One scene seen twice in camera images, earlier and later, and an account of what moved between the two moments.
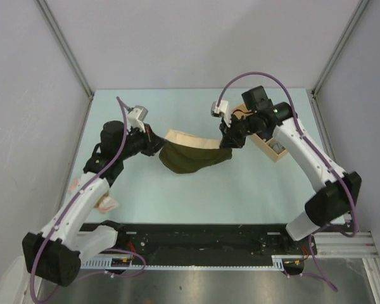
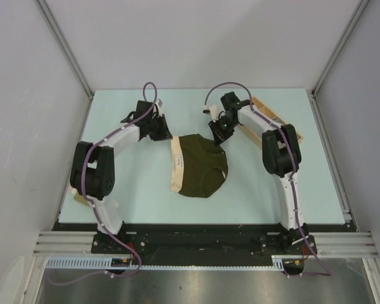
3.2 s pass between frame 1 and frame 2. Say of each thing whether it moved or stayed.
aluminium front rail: stayed
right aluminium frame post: stayed
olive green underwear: moved
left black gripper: moved
